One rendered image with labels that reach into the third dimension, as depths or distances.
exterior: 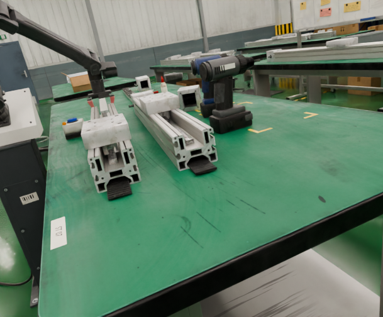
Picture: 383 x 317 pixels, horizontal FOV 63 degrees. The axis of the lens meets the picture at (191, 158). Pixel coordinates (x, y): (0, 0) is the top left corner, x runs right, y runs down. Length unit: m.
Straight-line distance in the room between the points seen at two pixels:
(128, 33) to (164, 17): 1.55
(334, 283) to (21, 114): 1.44
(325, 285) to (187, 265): 0.84
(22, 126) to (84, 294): 1.20
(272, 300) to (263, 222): 0.69
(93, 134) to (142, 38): 12.13
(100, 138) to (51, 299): 0.40
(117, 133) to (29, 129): 0.84
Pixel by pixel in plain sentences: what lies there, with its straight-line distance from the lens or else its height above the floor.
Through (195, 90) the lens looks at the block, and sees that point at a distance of 1.40.
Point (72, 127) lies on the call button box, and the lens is 1.35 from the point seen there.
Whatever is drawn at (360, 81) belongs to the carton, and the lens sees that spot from 4.95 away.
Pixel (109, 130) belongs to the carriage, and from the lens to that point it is 0.77.
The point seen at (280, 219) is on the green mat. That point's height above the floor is 0.78.
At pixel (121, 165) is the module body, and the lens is 0.73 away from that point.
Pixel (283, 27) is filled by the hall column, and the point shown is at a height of 1.02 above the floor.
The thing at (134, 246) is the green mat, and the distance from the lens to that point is 0.51.
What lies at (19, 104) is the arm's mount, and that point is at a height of 0.93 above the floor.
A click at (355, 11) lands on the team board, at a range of 4.02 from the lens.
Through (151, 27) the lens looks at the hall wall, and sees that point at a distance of 12.99.
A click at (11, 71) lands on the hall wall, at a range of 12.44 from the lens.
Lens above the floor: 1.06
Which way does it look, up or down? 20 degrees down
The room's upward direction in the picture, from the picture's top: 10 degrees counter-clockwise
